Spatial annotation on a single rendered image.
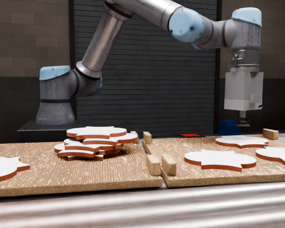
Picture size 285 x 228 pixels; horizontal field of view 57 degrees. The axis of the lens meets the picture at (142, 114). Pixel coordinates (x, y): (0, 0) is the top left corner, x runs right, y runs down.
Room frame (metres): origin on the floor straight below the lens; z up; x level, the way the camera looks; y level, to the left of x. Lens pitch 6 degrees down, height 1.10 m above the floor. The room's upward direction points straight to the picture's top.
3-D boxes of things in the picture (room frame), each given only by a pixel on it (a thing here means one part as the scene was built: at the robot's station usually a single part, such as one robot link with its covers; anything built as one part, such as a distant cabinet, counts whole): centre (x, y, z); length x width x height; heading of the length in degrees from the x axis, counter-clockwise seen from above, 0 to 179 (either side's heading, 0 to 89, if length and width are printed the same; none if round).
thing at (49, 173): (0.60, 0.19, 0.93); 0.41 x 0.35 x 0.02; 100
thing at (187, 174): (0.65, -0.23, 0.93); 0.41 x 0.35 x 0.02; 98
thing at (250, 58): (0.74, -0.28, 1.17); 0.08 x 0.08 x 0.05
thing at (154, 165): (0.50, -0.02, 0.95); 0.06 x 0.02 x 0.03; 10
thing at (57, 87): (1.07, 0.35, 1.11); 0.13 x 0.12 x 0.14; 142
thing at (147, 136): (0.76, -0.01, 0.95); 0.06 x 0.02 x 0.03; 8
